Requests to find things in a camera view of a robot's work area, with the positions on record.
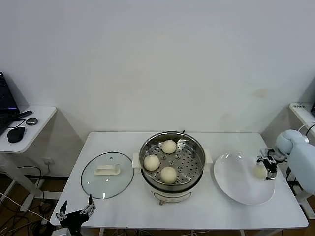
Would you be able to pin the white label black text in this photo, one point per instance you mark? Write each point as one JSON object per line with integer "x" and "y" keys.
{"x": 298, "y": 106}

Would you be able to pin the black computer mouse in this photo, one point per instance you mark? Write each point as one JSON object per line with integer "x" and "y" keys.
{"x": 15, "y": 135}

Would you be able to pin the white desk with label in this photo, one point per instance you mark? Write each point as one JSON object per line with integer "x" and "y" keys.
{"x": 305, "y": 116}

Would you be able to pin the black stick remote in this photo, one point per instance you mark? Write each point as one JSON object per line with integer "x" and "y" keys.
{"x": 23, "y": 115}

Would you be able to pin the white wall socket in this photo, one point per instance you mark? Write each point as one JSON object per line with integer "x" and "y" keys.
{"x": 48, "y": 161}

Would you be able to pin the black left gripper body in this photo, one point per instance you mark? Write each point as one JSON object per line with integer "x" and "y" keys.
{"x": 72, "y": 218}

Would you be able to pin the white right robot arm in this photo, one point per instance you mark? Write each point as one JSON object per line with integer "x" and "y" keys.
{"x": 300, "y": 157}

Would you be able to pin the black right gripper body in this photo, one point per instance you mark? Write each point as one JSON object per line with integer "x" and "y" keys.
{"x": 270, "y": 158}

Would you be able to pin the black laptop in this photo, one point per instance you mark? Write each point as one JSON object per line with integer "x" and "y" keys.
{"x": 6, "y": 98}

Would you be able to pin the white round plate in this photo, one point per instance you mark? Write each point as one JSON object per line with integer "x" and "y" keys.
{"x": 236, "y": 179}

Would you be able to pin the white steamed baozi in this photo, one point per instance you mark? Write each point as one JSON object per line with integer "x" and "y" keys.
{"x": 169, "y": 146}
{"x": 151, "y": 162}
{"x": 259, "y": 172}
{"x": 168, "y": 175}

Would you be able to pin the round black disc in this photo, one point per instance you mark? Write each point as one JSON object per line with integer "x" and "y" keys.
{"x": 31, "y": 121}

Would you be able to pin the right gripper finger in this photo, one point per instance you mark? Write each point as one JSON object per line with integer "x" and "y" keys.
{"x": 260, "y": 161}
{"x": 271, "y": 174}

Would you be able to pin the stainless steel steamer basket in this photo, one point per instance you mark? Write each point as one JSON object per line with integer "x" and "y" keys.
{"x": 187, "y": 167}

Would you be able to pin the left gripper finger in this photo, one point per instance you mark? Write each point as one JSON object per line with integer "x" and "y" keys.
{"x": 90, "y": 207}
{"x": 63, "y": 213}

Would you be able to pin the cream electric pot base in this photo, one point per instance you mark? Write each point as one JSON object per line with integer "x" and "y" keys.
{"x": 172, "y": 196}

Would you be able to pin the white side table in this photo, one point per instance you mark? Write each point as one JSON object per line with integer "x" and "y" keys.
{"x": 37, "y": 132}

